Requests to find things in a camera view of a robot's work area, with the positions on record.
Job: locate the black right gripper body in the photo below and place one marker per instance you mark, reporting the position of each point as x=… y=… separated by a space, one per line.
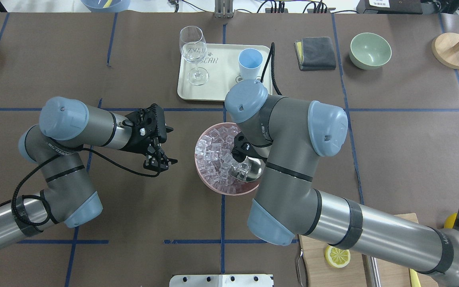
x=240 y=148

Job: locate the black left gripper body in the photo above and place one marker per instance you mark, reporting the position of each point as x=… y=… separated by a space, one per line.
x=139 y=144

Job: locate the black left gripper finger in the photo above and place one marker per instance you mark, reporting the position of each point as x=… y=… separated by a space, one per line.
x=163 y=161
x=153 y=158

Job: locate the metal ice scoop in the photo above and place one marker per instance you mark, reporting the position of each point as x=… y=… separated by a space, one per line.
x=250 y=170

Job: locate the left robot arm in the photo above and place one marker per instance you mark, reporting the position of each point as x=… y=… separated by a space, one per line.
x=59 y=189

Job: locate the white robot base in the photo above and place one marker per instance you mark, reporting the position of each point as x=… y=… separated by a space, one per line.
x=223 y=280

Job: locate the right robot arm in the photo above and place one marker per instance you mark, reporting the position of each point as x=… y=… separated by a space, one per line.
x=292 y=135

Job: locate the clear ice cubes pile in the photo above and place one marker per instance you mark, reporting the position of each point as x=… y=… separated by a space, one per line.
x=213 y=160

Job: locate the light blue cup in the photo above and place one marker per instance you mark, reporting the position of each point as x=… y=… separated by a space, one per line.
x=250 y=61

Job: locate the pink bowl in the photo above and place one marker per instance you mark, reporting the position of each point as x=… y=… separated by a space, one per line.
x=220 y=164

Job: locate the cream bear tray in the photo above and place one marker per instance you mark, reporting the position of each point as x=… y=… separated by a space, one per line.
x=222 y=64

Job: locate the clear wine glass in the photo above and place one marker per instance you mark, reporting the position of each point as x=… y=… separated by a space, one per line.
x=193 y=49

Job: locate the yellow plastic fork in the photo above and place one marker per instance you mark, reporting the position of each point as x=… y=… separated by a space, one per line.
x=107 y=4

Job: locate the blue bowl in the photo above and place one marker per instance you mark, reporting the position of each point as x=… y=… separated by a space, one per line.
x=116 y=6

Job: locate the half lemon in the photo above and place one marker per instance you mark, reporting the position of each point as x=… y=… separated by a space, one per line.
x=337 y=258

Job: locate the green bowl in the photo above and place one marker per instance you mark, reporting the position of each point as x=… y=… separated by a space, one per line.
x=369 y=51

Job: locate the steel muddler black tip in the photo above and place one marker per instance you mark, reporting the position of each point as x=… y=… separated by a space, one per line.
x=371 y=271

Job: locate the yellow plastic knife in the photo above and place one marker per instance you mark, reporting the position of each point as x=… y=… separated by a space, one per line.
x=414 y=278

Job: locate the yellow lemon front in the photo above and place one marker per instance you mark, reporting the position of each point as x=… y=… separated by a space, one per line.
x=450 y=221

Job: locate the wooden stand with base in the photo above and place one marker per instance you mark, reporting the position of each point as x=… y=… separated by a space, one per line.
x=445 y=48

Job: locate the aluminium frame post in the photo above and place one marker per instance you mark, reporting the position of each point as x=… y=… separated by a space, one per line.
x=223 y=9

